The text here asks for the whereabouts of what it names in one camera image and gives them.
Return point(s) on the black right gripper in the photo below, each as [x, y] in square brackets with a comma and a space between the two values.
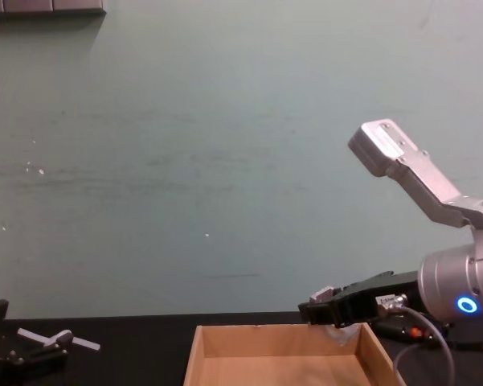
[381, 291]

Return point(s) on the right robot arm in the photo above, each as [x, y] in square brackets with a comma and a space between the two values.
[446, 281]

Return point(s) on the white three-armed plastic piece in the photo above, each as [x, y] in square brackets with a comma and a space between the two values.
[44, 341]

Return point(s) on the shallow brown cardboard tray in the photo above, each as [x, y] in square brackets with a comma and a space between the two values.
[277, 346]

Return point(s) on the black table cloth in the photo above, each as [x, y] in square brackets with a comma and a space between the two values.
[136, 354]

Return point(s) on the dark wall fixture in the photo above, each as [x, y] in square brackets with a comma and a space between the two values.
[44, 6]

